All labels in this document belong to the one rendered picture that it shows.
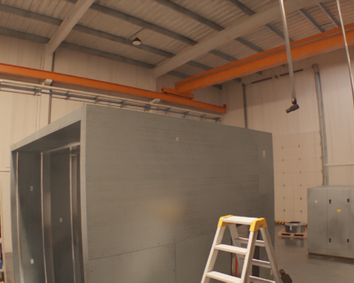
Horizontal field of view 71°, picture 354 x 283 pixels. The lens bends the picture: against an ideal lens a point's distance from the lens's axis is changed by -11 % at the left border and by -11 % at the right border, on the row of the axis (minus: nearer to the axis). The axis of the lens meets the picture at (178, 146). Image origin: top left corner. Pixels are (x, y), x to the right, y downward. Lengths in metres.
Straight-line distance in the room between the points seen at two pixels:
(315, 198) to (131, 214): 7.29
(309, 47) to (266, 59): 1.69
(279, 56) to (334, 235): 6.28
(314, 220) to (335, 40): 5.72
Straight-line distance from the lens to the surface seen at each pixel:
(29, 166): 5.42
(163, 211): 2.37
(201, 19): 10.24
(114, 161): 2.10
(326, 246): 9.06
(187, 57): 11.84
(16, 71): 10.53
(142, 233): 2.27
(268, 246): 2.42
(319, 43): 10.07
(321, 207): 8.88
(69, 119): 2.36
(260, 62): 10.91
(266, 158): 3.67
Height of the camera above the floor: 2.70
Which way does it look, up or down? 5 degrees up
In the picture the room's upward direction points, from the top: 1 degrees counter-clockwise
